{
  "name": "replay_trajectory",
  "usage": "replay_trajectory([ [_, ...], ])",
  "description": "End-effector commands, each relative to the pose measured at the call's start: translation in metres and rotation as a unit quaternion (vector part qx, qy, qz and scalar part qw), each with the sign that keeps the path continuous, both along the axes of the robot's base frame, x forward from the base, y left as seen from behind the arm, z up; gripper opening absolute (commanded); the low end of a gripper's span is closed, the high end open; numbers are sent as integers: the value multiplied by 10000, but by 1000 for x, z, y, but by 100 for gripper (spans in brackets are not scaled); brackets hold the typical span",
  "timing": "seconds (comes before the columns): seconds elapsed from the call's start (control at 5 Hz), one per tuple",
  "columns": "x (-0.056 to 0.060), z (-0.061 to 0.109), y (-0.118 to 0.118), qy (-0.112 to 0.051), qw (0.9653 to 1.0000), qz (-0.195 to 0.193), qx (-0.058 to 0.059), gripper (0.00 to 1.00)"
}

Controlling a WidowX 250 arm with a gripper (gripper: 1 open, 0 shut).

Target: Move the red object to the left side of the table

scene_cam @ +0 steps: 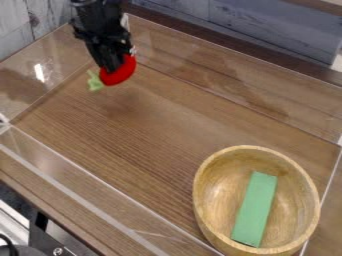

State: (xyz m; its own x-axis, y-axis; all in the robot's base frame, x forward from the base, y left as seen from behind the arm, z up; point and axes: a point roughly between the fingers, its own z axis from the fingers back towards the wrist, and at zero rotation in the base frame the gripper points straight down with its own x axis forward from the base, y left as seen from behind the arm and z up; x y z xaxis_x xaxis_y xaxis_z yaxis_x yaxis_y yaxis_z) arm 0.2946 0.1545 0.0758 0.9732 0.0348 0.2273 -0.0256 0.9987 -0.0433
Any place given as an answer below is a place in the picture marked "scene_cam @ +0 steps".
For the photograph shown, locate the green rectangular block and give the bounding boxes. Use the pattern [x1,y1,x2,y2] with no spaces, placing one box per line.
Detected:
[232,171,278,248]

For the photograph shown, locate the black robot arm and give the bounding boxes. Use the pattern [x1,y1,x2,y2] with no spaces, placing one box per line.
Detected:
[71,0,137,74]

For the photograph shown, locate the wooden oval bowl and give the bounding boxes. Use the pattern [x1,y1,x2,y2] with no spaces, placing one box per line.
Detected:
[193,145,321,256]

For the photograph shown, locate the red plush strawberry toy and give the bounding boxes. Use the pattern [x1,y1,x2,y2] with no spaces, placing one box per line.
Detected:
[87,54,137,92]

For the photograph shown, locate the clear acrylic barrier panel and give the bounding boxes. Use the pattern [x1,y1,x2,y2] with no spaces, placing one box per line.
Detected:
[0,114,221,256]

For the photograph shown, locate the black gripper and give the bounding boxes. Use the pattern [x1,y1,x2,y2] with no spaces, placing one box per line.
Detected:
[70,18,135,73]

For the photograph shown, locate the black table leg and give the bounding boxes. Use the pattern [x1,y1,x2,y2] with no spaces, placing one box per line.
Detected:
[30,211,48,241]

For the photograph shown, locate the black cable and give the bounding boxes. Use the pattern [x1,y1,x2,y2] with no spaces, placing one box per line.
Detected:
[0,233,20,256]

